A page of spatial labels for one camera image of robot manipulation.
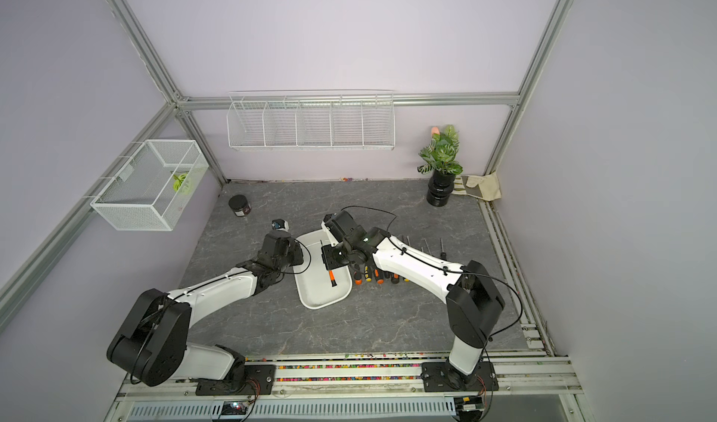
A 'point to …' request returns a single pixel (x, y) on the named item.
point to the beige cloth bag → (485, 188)
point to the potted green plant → (440, 157)
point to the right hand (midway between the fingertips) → (324, 257)
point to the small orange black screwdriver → (380, 280)
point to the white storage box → (312, 281)
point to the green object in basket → (178, 181)
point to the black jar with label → (240, 204)
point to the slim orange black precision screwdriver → (331, 274)
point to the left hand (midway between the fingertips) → (297, 247)
